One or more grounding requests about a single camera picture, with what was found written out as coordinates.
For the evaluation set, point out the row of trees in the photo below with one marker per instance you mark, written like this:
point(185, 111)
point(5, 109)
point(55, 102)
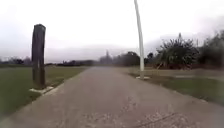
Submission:
point(76, 62)

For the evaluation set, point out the dark flax bushes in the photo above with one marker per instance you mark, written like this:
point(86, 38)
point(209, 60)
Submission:
point(190, 51)

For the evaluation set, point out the dark wooden post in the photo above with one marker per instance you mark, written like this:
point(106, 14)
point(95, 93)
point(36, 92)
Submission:
point(38, 55)

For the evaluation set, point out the grey gravel path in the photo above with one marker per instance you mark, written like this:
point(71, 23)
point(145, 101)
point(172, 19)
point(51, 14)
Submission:
point(106, 96)

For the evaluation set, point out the tall white pole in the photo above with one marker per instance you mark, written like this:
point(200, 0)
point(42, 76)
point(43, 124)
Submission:
point(140, 36)

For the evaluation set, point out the green grass field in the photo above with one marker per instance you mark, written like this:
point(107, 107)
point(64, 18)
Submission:
point(15, 86)
point(196, 85)

